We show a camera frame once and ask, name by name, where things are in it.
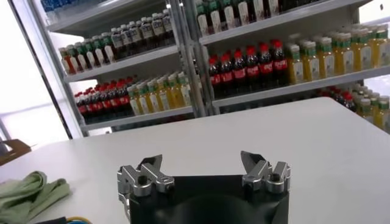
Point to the grey metal shelf unit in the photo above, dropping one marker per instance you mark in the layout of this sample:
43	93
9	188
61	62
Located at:
122	65
304	86

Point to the black slanted post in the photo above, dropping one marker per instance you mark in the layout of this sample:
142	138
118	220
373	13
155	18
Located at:
37	61

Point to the light green t-shirt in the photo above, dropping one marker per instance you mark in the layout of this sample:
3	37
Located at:
27	194

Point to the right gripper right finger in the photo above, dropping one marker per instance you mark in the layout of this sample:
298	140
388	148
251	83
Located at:
277	178

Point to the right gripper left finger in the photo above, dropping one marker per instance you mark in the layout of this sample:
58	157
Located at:
134	179

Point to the cola bottle red cap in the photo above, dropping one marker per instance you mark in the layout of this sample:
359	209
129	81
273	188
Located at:
348	102
266	68
90	106
215	80
106	103
115	102
227	77
239	74
81	108
123	100
279	65
253	71
98	105

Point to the dark bottle blue white label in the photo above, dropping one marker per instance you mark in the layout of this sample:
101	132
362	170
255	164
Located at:
136	38
147	35
126	41
158	30
117	44
168	27

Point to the brown cardboard box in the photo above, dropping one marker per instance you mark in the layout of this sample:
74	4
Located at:
15	150

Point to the yellow juice bottle green label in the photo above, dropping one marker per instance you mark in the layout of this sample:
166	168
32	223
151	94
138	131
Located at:
185	91
326	61
295	68
164	95
365	111
134	103
344	58
174	92
154	99
310	64
144	100
361	54
382	115
381	50

